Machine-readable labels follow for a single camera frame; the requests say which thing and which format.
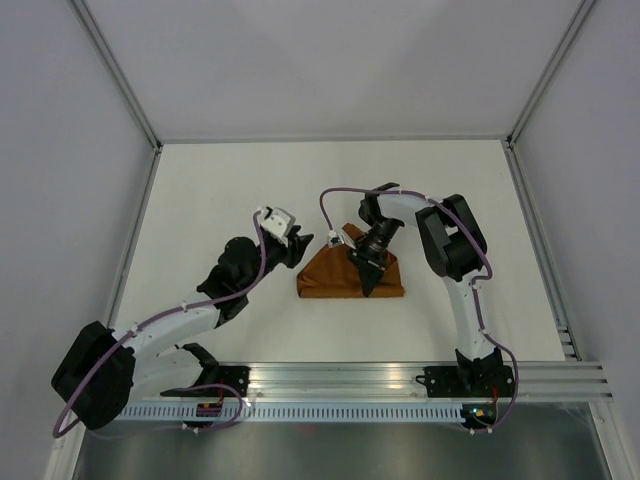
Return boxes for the aluminium frame post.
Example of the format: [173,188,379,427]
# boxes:
[504,0,599,149]
[67,0,162,152]

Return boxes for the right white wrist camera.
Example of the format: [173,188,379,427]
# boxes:
[327,229,356,249]

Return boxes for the aluminium front rail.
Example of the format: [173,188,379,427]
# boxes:
[119,361,614,401]

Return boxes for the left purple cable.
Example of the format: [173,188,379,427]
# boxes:
[51,209,266,441]

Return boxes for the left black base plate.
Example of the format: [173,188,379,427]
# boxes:
[212,365,251,397]

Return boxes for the white slotted cable duct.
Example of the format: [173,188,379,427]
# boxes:
[118,401,463,423]

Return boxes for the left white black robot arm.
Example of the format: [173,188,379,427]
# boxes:
[51,220,314,438]

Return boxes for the rear aluminium frame bar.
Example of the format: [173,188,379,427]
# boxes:
[159,133,510,145]

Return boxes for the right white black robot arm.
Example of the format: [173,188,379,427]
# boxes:
[347,183,517,398]

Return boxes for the right aluminium frame post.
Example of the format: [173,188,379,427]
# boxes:
[504,0,599,149]

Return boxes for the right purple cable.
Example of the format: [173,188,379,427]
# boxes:
[318,186,518,436]

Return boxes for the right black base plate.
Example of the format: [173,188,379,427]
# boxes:
[415,365,516,399]

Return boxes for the brown cloth napkin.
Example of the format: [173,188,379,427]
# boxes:
[296,220,405,299]

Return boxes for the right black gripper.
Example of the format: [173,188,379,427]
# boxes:
[346,217,401,296]

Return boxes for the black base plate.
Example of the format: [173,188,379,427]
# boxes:
[415,365,516,399]
[212,365,251,397]

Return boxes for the purple cable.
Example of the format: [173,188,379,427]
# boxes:
[318,186,518,436]
[51,209,266,441]

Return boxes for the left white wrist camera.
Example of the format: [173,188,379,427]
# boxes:
[258,206,295,247]

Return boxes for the left aluminium frame post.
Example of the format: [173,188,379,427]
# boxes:
[67,0,162,152]

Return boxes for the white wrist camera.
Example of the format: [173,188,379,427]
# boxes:
[258,206,295,247]
[327,229,356,249]

